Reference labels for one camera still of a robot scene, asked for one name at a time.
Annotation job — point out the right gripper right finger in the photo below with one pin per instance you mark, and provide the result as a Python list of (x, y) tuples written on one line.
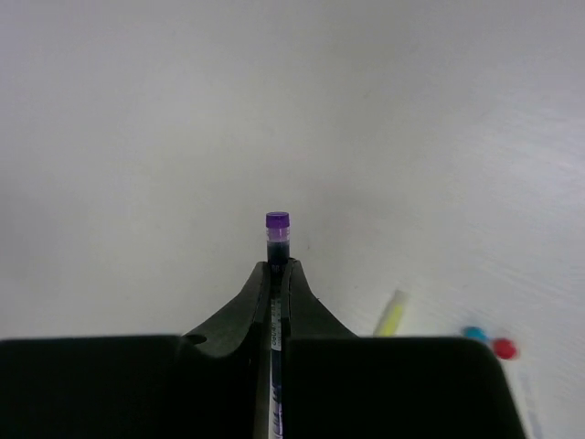
[(338, 385)]

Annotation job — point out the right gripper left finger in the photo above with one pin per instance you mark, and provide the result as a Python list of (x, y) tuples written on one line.
[(211, 382)]

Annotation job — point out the yellow pen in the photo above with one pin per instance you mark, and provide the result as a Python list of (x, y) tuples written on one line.
[(389, 321)]

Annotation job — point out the blue capped white marker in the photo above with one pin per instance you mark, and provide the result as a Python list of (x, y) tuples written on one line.
[(475, 333)]

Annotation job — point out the purple pen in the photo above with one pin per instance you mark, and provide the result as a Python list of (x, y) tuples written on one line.
[(278, 255)]

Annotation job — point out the red capped white marker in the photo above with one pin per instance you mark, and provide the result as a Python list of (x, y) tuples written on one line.
[(504, 348)]

